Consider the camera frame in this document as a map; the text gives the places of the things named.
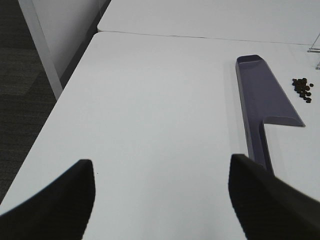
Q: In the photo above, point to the purple plastic dustpan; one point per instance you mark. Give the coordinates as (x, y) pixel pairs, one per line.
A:
(263, 101)

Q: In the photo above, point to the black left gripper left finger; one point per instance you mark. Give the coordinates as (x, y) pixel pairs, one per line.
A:
(60, 211)

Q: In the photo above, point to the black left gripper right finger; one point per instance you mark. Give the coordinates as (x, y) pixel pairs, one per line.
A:
(267, 208)

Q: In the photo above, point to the pile of coffee beans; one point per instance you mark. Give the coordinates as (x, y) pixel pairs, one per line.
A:
(303, 88)

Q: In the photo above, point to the chrome wire dish rack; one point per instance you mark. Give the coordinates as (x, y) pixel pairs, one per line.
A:
(315, 47)

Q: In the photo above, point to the white table leg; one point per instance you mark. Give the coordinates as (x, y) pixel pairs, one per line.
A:
(32, 20)

